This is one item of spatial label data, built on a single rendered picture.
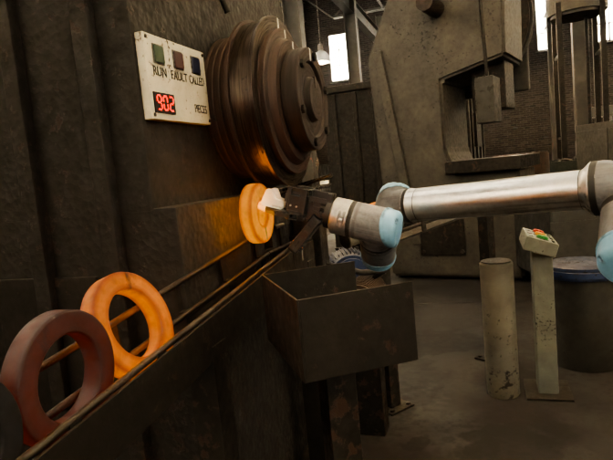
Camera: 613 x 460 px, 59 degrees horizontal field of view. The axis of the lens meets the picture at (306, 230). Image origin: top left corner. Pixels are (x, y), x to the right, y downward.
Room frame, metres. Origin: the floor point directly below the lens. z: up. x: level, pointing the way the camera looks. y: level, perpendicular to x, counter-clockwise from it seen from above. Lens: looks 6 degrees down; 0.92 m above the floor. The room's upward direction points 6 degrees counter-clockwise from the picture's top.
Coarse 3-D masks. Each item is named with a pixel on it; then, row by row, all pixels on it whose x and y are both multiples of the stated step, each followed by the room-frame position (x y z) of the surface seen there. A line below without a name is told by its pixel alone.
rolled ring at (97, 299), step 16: (128, 272) 0.94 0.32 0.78; (96, 288) 0.86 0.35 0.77; (112, 288) 0.89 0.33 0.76; (128, 288) 0.92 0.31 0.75; (144, 288) 0.95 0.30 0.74; (96, 304) 0.84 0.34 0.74; (144, 304) 0.96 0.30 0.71; (160, 304) 0.97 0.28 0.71; (160, 320) 0.95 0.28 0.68; (112, 336) 0.84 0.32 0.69; (160, 336) 0.94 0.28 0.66; (128, 352) 0.85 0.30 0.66; (128, 368) 0.83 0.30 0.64
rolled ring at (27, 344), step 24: (48, 312) 0.72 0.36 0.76; (72, 312) 0.74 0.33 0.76; (24, 336) 0.67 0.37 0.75; (48, 336) 0.69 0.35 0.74; (72, 336) 0.76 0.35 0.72; (96, 336) 0.77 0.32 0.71; (24, 360) 0.65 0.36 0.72; (96, 360) 0.78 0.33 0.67; (24, 384) 0.64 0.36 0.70; (96, 384) 0.77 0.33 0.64; (24, 408) 0.64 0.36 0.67; (72, 408) 0.75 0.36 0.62; (96, 408) 0.75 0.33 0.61; (24, 432) 0.64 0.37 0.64; (48, 432) 0.67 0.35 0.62
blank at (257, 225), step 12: (252, 192) 1.34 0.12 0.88; (264, 192) 1.41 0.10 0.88; (240, 204) 1.33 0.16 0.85; (252, 204) 1.33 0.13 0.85; (240, 216) 1.33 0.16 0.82; (252, 216) 1.32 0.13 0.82; (264, 216) 1.42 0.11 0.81; (252, 228) 1.33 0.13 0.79; (264, 228) 1.39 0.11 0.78; (252, 240) 1.36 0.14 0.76; (264, 240) 1.38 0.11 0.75
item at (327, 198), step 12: (288, 192) 1.33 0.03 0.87; (300, 192) 1.33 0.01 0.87; (312, 192) 1.34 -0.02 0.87; (324, 192) 1.34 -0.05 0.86; (288, 204) 1.34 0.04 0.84; (300, 204) 1.32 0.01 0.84; (312, 204) 1.33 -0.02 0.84; (324, 204) 1.32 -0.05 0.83; (300, 216) 1.32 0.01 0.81; (324, 216) 1.30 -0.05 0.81
